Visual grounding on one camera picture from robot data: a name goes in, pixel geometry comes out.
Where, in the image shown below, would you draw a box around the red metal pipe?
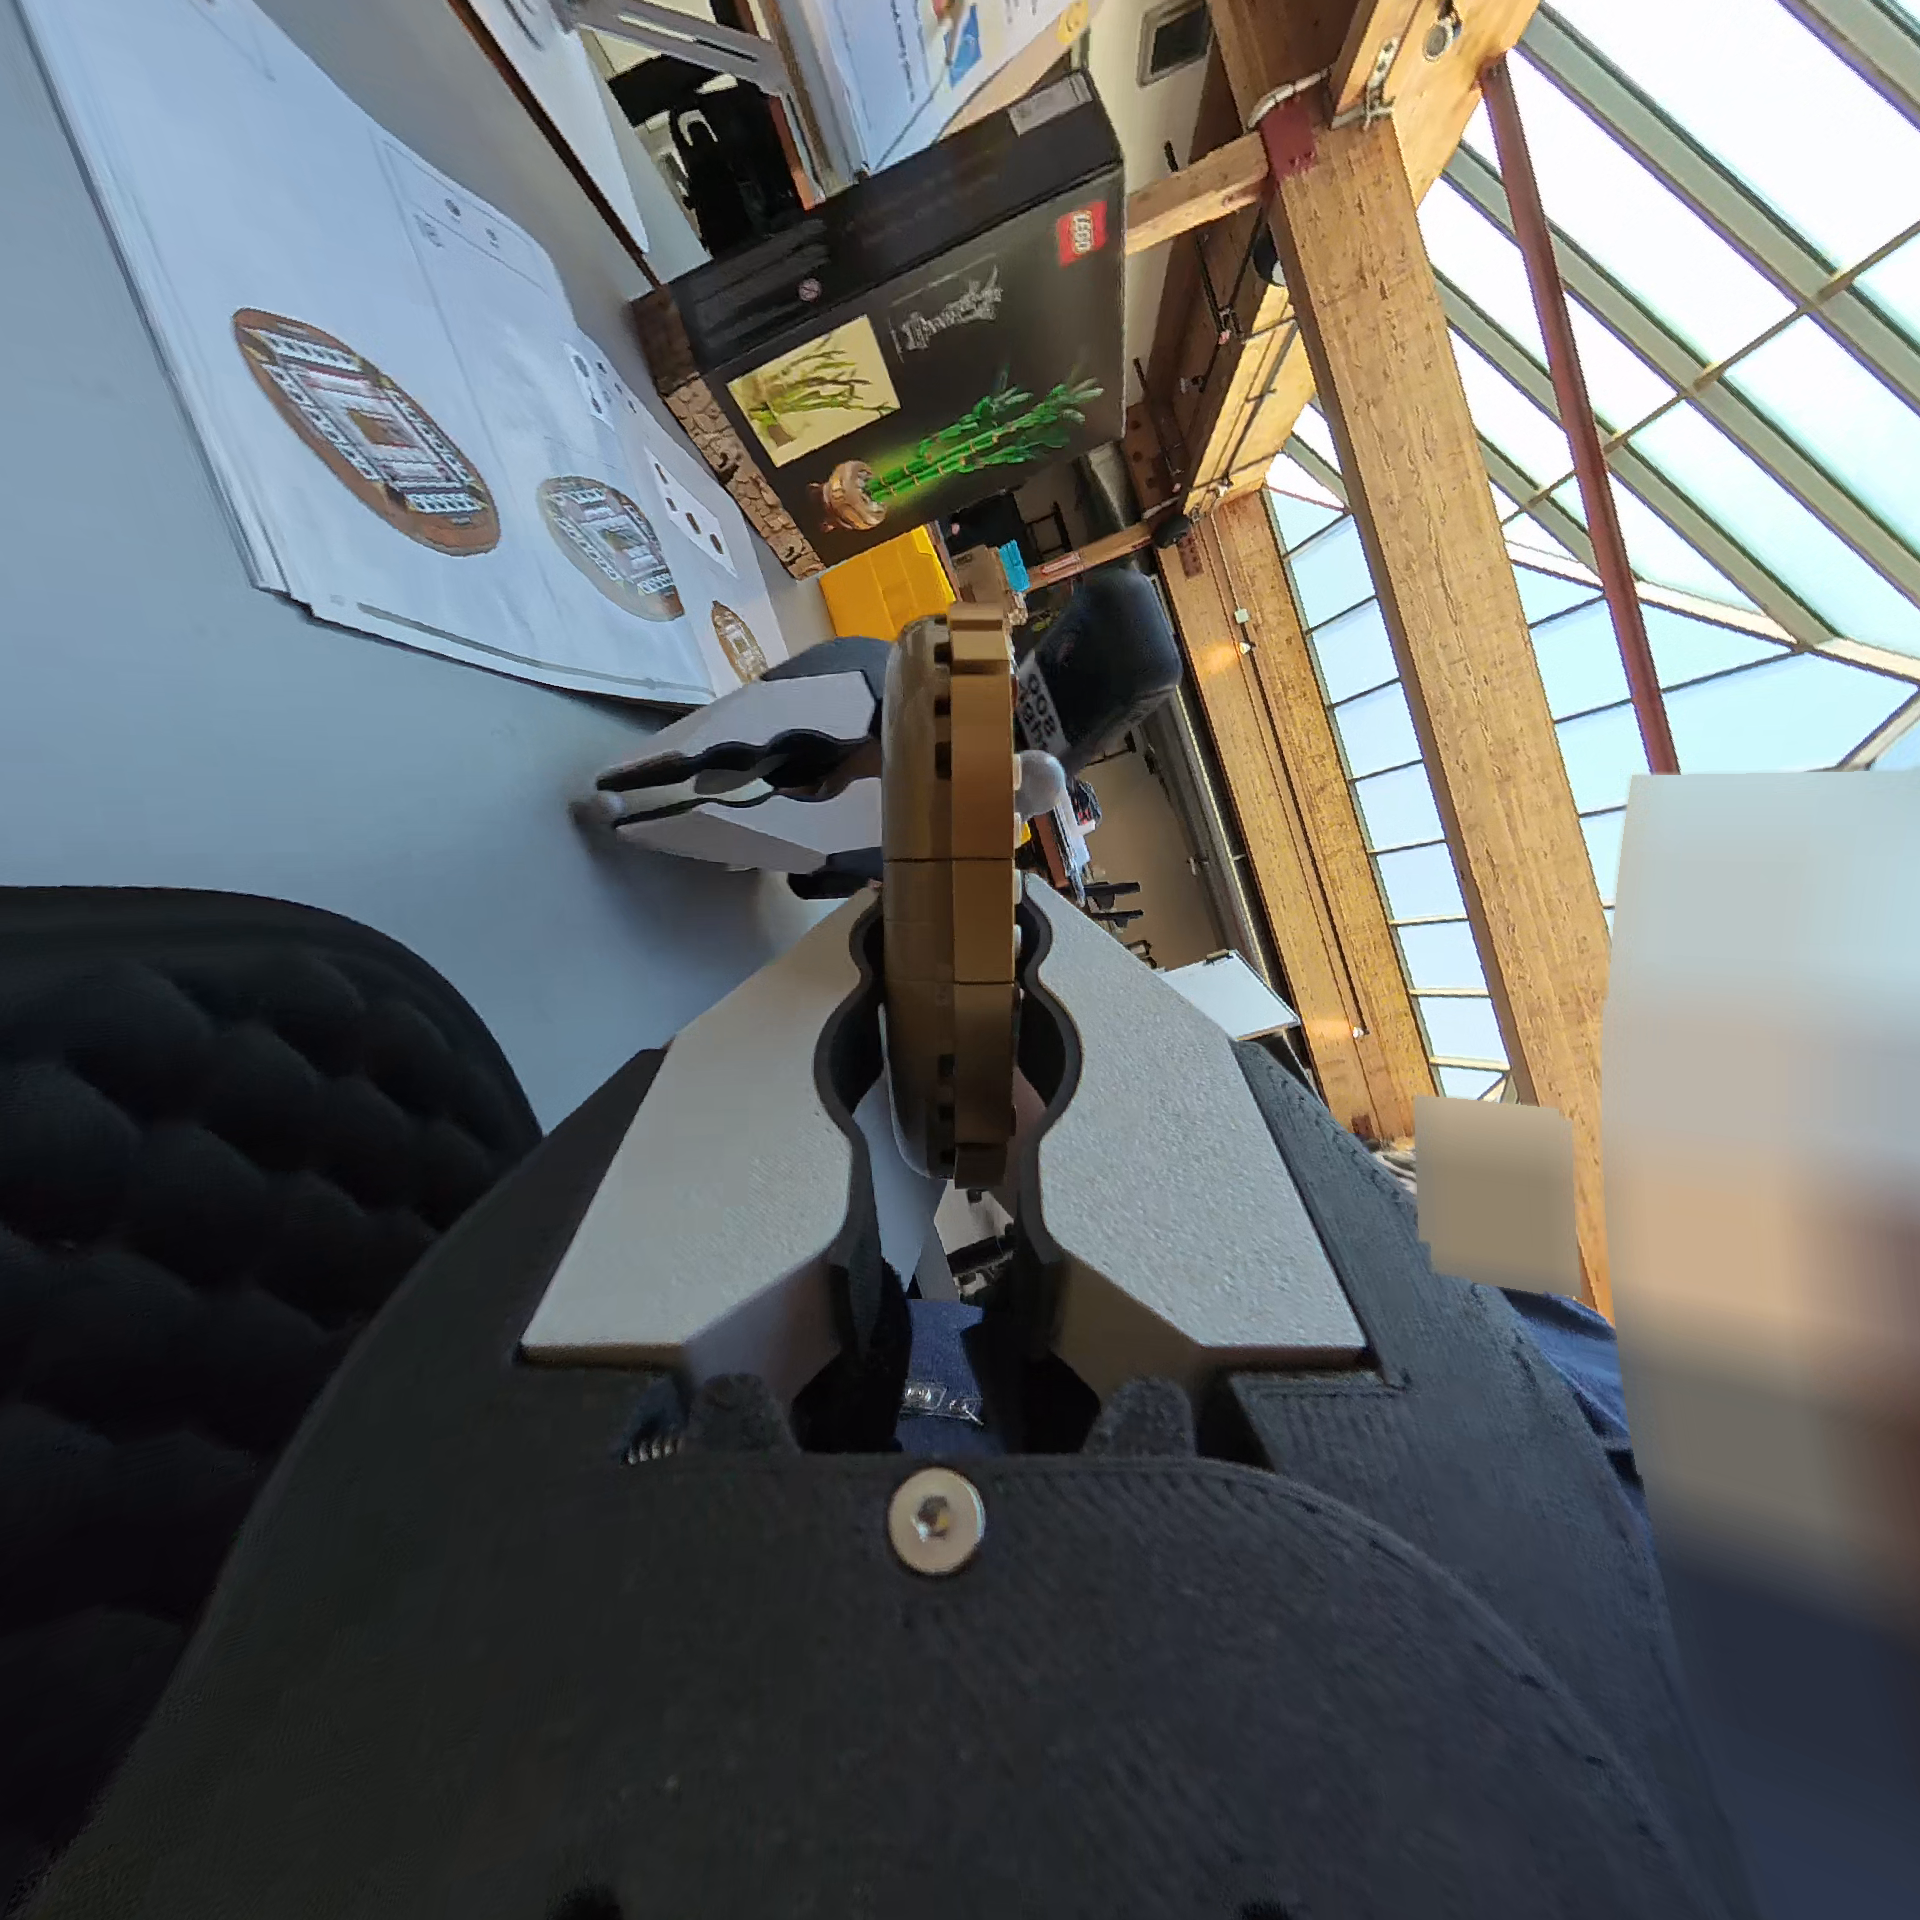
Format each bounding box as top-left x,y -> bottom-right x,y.
1478,62 -> 1682,774

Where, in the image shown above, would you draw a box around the black padded wrist rest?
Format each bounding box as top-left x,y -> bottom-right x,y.
0,884 -> 545,1920

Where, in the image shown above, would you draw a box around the round gold lego base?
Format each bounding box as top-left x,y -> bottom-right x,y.
881,603 -> 1073,1187

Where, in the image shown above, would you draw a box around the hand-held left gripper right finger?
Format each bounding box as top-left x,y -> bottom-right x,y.
1022,882 -> 1372,1414

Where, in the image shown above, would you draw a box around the lego instruction booklet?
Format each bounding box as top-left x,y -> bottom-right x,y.
16,0 -> 773,710

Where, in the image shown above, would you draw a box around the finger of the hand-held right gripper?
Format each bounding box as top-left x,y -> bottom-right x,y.
596,637 -> 892,797
600,779 -> 892,882

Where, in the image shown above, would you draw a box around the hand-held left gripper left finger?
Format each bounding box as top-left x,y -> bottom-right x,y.
518,884 -> 902,1414

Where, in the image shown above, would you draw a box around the person's blue jeans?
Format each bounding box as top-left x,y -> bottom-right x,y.
899,1301 -> 983,1449

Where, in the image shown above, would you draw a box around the printed instruction sheet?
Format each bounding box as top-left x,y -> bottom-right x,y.
780,0 -> 1096,168

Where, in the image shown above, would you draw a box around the white framed board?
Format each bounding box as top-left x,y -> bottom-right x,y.
1162,952 -> 1301,1045

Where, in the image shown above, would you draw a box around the black lego box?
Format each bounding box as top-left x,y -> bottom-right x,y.
631,67 -> 1128,582

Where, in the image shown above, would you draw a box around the yellow plastic bin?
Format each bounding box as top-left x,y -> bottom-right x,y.
817,524 -> 958,644

